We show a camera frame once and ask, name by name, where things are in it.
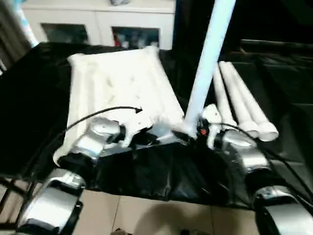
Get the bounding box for white plastic table leg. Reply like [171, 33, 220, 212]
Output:
[183, 0, 237, 135]
[212, 65, 232, 122]
[226, 62, 280, 142]
[218, 61, 260, 139]

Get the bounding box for black box with gold label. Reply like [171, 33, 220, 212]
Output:
[174, 0, 208, 49]

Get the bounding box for black plastic mat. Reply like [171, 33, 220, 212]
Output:
[0, 41, 313, 211]

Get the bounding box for white glass-door cabinet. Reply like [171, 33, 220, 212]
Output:
[22, 0, 177, 49]

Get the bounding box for blue patterned white roll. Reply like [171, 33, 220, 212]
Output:
[18, 0, 41, 48]

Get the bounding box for grey curtain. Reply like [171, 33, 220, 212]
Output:
[0, 0, 32, 71]

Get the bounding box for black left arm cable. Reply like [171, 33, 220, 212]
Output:
[65, 105, 144, 133]

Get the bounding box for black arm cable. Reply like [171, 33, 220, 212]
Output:
[219, 122, 313, 204]
[65, 105, 144, 133]

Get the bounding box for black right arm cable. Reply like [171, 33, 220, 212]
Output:
[219, 122, 313, 204]

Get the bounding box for black metal table frame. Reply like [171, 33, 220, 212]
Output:
[0, 176, 37, 221]

